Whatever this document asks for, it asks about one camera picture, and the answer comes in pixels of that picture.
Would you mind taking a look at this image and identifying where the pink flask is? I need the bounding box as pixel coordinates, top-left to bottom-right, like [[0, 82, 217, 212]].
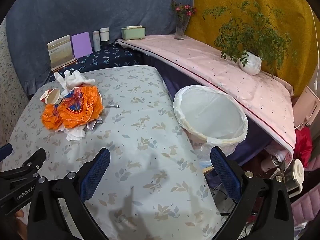
[[260, 155, 280, 172]]

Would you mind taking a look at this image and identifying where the blue-grey backdrop sheet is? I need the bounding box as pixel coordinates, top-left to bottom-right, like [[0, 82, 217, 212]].
[[5, 0, 195, 103]]

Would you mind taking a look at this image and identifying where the open beige box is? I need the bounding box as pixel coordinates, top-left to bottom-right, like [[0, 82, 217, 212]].
[[47, 35, 77, 72]]

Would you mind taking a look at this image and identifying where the pink speckled cloth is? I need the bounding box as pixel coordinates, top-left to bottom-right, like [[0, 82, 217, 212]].
[[115, 35, 297, 155]]

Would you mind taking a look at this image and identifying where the green plant in white pot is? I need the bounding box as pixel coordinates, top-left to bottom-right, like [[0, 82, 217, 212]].
[[202, 0, 298, 80]]

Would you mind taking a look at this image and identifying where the white bin liner bag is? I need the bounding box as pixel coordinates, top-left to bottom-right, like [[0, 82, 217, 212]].
[[173, 85, 249, 167]]

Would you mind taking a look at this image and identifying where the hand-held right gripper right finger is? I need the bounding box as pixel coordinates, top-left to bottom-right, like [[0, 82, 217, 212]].
[[210, 146, 295, 240]]

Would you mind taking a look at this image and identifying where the white jar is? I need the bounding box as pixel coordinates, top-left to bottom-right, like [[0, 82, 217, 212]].
[[99, 27, 110, 42]]

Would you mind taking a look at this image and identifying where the white tube bottle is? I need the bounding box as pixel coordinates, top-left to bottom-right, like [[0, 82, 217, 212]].
[[92, 31, 100, 51]]

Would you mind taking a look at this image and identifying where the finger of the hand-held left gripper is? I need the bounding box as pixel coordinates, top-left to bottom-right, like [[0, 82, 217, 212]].
[[0, 143, 13, 161], [0, 148, 47, 180]]

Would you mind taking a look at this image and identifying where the small white tissue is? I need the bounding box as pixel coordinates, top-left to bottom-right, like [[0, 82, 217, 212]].
[[65, 126, 87, 141]]

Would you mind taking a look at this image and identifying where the pink box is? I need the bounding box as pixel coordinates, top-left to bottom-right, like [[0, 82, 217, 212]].
[[292, 86, 320, 128]]

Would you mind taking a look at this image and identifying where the large white tissue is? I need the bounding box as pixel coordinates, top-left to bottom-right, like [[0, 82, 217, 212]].
[[54, 70, 96, 98]]

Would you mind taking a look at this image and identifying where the red cloth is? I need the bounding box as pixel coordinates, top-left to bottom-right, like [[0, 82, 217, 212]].
[[294, 126, 313, 168]]

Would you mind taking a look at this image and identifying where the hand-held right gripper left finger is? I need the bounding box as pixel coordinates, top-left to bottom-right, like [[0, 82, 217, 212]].
[[27, 147, 112, 240]]

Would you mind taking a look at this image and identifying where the purple card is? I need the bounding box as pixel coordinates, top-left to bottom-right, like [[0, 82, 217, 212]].
[[71, 32, 93, 59]]

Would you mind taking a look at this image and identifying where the glass vase with red flowers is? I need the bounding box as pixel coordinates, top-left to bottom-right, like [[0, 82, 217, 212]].
[[170, 0, 198, 40]]

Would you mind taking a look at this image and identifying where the pale floral tablecloth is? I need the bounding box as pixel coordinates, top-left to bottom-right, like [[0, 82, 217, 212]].
[[1, 65, 223, 240]]

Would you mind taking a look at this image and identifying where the pale green tissue box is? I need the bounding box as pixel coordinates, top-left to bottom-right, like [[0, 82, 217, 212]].
[[121, 25, 146, 40]]

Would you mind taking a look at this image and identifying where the white cable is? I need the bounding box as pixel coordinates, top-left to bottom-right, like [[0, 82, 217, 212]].
[[309, 5, 320, 90]]

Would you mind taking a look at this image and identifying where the crushed paper cup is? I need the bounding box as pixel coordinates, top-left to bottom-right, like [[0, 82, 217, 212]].
[[40, 88, 61, 105]]

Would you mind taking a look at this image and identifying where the dark purple cloth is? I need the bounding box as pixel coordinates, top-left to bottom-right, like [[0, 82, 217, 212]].
[[142, 55, 273, 190]]

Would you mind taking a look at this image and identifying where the orange plastic bag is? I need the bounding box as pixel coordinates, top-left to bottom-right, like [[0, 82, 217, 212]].
[[41, 85, 104, 130]]

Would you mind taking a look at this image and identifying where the round waste bin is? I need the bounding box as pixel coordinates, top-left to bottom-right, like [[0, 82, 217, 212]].
[[186, 127, 247, 160]]

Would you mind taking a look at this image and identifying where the pink padded jacket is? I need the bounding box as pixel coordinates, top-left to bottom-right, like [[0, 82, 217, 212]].
[[290, 187, 320, 230]]

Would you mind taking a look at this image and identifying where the navy floral cloth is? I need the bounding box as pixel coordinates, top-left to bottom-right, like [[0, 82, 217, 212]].
[[49, 44, 144, 80]]

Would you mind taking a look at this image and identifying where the speckled white cloth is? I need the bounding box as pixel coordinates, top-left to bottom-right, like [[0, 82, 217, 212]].
[[0, 17, 35, 140]]

